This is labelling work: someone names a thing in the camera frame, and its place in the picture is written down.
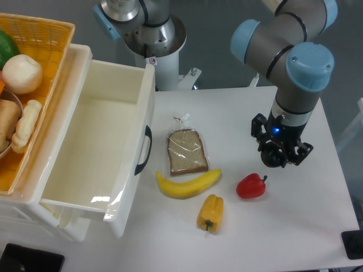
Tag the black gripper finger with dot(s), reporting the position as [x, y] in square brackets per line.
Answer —
[257, 126]
[299, 152]

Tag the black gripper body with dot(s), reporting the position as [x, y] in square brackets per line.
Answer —
[284, 127]

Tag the dark purple mangosteen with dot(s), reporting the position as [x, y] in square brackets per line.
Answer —
[272, 155]

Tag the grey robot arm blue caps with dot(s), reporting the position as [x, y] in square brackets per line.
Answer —
[280, 50]

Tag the white open upper drawer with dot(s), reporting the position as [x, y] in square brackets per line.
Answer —
[106, 146]

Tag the white plastic drawer cabinet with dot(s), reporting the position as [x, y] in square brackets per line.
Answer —
[26, 210]

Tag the red bell pepper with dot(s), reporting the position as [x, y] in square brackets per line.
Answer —
[251, 186]

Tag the bagged brown bread slice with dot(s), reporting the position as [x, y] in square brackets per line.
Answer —
[185, 149]

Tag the black device bottom right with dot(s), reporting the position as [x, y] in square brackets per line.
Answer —
[352, 241]

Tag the black device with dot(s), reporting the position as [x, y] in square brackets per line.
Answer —
[352, 241]
[20, 258]

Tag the yellow banana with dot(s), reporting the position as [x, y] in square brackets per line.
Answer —
[188, 189]

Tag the yellow bell pepper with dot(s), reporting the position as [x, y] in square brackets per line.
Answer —
[211, 213]

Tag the orange woven basket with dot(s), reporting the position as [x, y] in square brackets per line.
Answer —
[47, 42]

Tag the beige peanut-shaped pastry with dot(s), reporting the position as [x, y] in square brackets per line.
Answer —
[25, 126]

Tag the white round bun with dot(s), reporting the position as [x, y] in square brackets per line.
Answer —
[22, 74]

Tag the brown bread roll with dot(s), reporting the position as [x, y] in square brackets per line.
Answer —
[10, 113]

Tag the metal bowl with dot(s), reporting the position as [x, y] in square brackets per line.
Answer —
[7, 95]

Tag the green vegetable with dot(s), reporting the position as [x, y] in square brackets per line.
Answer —
[8, 48]

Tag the black device bottom left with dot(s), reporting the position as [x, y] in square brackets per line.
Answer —
[20, 258]

